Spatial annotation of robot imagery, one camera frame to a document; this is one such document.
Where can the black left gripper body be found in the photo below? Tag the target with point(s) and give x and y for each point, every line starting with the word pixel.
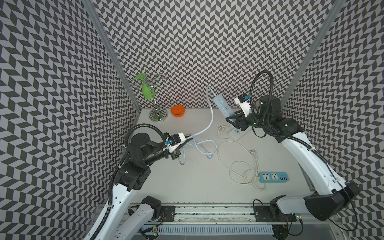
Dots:
pixel 173 155

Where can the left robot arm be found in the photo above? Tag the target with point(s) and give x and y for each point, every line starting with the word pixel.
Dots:
pixel 127 180

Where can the right aluminium corner post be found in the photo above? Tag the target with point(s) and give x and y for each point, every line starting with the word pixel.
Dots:
pixel 321 35

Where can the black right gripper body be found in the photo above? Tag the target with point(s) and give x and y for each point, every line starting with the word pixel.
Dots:
pixel 245 122

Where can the chrome wire stand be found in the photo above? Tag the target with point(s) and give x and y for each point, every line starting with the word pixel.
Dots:
pixel 157 114

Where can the white strip with coloured labels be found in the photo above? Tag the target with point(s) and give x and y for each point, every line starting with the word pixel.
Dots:
pixel 236 134

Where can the teal power strip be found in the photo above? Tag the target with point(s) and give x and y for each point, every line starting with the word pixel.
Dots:
pixel 273 177

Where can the left aluminium corner post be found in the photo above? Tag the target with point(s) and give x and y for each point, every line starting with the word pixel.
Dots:
pixel 94 18

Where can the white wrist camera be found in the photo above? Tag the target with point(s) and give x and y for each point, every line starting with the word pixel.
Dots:
pixel 245 104
pixel 174 141

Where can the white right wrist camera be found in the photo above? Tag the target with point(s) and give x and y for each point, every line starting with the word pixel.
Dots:
pixel 245 104

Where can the aluminium corner post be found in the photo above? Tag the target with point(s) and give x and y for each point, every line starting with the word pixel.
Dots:
pixel 94 18
pixel 321 35

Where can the green plastic banana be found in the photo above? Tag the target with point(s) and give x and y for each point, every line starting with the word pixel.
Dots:
pixel 147 85

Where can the pale blue power strip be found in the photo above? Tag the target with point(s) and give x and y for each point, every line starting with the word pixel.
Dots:
pixel 223 106

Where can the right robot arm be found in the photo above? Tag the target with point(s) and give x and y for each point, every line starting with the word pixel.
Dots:
pixel 331 192

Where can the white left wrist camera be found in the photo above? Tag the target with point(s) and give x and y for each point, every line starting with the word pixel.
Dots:
pixel 174 141

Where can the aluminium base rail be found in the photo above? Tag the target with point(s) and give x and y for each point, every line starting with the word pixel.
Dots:
pixel 220 220

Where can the orange plastic bowl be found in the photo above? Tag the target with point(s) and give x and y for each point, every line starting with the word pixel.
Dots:
pixel 178 111

